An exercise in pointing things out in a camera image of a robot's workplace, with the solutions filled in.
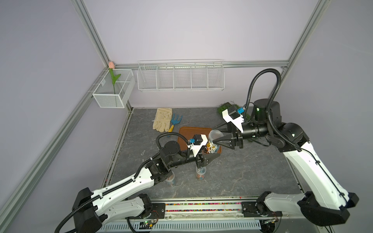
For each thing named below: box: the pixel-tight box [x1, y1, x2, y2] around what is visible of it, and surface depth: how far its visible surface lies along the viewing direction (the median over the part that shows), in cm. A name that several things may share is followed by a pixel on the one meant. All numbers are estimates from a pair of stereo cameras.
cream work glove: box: [152, 107, 173, 133], surface depth 114 cm
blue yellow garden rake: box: [168, 113, 183, 133], surface depth 114 cm
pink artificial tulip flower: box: [108, 61, 122, 95], surface depth 92 cm
